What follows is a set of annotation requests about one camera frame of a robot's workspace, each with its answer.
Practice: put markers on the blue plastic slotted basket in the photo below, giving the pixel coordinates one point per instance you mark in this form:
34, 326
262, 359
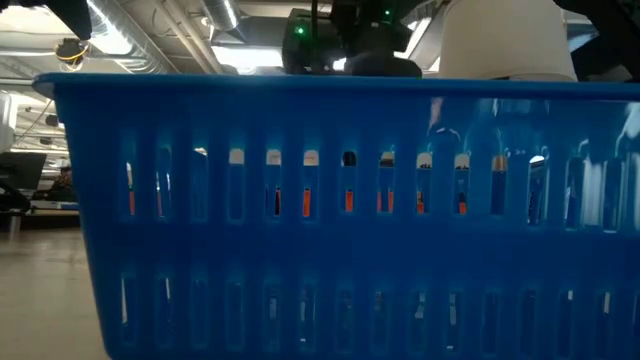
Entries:
350, 250

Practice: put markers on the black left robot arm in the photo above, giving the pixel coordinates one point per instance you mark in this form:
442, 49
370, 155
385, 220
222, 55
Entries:
70, 15

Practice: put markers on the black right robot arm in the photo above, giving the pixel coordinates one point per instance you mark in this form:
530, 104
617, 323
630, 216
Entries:
375, 35

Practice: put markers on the round black yellow ceiling device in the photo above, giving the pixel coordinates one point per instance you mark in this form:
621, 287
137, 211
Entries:
71, 51

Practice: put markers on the person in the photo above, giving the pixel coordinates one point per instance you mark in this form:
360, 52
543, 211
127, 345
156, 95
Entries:
64, 185

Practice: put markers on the black monitor on stand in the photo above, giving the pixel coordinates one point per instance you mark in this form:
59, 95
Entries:
22, 170

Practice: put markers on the silver ceiling air duct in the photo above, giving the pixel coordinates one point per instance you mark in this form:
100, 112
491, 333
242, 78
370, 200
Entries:
222, 12

